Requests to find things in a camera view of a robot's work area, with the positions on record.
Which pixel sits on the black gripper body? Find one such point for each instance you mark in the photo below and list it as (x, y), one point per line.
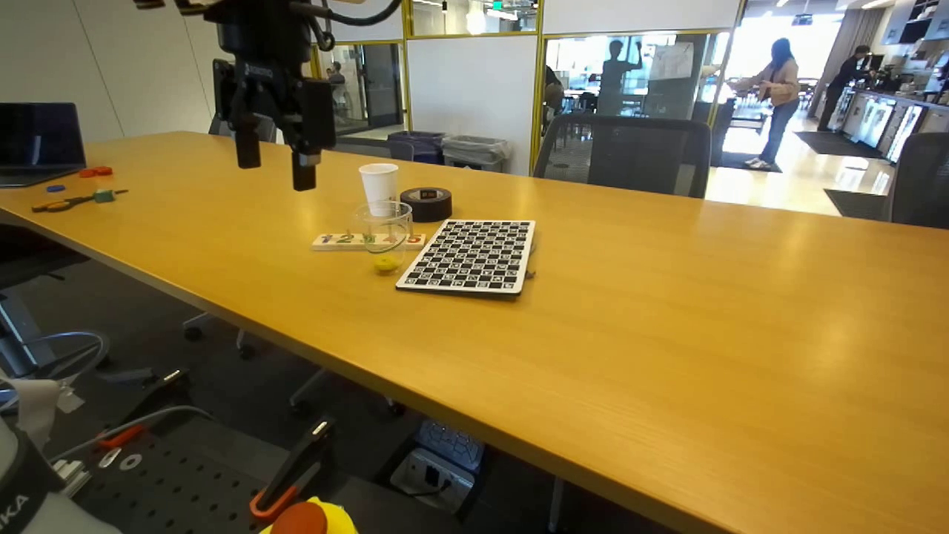
(271, 62)

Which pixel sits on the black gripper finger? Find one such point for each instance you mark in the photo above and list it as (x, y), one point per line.
(246, 136)
(310, 148)

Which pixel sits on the yellow disc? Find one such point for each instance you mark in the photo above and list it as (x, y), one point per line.
(387, 261)

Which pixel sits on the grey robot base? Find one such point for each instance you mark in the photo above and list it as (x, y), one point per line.
(39, 492)

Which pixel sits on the white paper cup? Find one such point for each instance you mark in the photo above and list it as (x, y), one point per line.
(378, 190)

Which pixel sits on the wooden number peg board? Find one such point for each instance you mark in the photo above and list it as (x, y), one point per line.
(341, 242)

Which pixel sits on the dark bin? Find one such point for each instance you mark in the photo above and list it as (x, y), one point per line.
(415, 147)

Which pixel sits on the black tape roll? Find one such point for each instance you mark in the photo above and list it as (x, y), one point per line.
(424, 202)

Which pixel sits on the red flat toy piece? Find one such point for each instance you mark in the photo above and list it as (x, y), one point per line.
(96, 169)

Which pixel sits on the black white marker board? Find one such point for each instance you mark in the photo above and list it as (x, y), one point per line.
(476, 255)

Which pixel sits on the black laptop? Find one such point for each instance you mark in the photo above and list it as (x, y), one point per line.
(39, 136)

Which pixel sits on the distant person behind glass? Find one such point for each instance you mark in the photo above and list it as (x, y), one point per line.
(617, 76)

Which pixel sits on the black orange clamp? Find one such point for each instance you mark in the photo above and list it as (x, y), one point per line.
(291, 476)

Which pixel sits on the black perforated plate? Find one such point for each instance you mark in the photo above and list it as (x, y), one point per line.
(188, 485)

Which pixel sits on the grey floor power box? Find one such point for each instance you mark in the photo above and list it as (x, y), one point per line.
(432, 479)

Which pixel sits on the yellow red emergency stop button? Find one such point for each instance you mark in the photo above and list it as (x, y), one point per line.
(311, 519)

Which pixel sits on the person in beige top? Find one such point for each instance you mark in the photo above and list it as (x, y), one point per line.
(781, 92)

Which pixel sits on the person in dark clothes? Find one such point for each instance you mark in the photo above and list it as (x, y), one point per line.
(841, 83)

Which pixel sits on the dark office chair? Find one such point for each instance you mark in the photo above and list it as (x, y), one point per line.
(922, 181)

